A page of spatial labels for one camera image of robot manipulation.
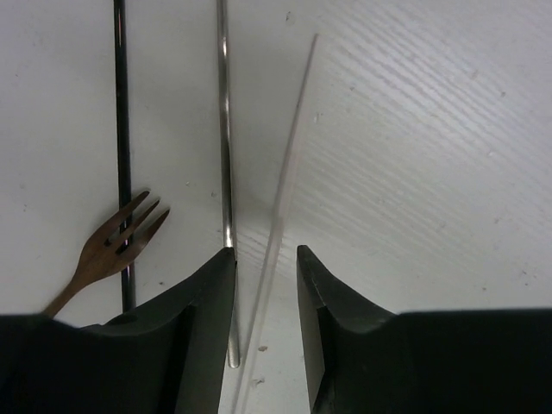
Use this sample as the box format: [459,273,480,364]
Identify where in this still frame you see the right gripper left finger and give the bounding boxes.
[1,248,236,413]

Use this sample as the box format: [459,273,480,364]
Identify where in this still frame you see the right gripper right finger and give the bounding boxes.
[297,245,551,413]

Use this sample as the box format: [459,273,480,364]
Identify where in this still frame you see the silver metal chopstick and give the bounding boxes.
[214,0,242,370]

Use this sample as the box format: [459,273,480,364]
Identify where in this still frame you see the brown wooden fork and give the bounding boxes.
[42,191,170,318]

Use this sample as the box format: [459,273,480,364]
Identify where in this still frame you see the black chopstick under fork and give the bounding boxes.
[113,0,135,312]

